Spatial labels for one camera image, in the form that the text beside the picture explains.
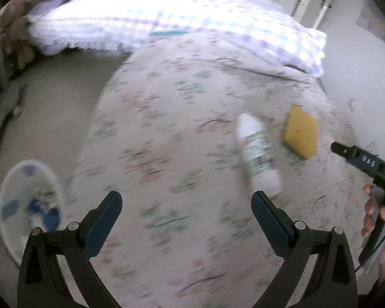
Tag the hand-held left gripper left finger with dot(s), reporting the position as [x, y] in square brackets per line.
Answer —
[104, 218]

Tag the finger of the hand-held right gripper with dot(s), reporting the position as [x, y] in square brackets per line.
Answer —
[359, 158]

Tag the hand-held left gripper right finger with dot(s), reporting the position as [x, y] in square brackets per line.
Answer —
[269, 224]

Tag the white bottle green label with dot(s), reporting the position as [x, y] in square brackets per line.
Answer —
[258, 154]

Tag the white plastic waste bin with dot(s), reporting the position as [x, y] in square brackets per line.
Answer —
[11, 186]

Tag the person's right forearm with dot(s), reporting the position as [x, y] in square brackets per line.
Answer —
[370, 300]

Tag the blue tissue box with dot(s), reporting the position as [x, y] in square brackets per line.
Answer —
[52, 219]

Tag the yellow sponge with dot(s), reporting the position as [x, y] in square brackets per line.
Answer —
[301, 133]

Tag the floral bed sheet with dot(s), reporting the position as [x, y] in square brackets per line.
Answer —
[179, 150]

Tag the brown plush toy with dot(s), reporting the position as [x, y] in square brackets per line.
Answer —
[17, 38]

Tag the purple checked pillow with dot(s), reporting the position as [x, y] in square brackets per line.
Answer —
[179, 16]

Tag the colourful wall poster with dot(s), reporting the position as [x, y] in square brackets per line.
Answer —
[380, 25]

